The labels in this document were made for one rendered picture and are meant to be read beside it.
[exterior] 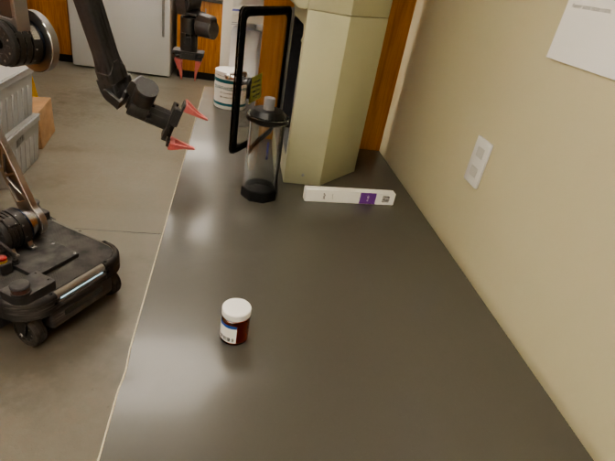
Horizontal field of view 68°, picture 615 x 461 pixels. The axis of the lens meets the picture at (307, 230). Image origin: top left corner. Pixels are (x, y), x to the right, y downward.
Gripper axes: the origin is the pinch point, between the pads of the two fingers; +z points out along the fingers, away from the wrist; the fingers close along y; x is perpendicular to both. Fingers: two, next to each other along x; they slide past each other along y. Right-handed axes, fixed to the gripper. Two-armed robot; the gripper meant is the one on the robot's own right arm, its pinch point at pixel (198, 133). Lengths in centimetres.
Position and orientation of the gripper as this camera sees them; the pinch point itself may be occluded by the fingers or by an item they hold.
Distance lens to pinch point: 138.9
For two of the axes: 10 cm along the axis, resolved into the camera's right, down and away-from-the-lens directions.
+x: -2.4, -5.1, 8.3
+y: 4.8, -8.0, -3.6
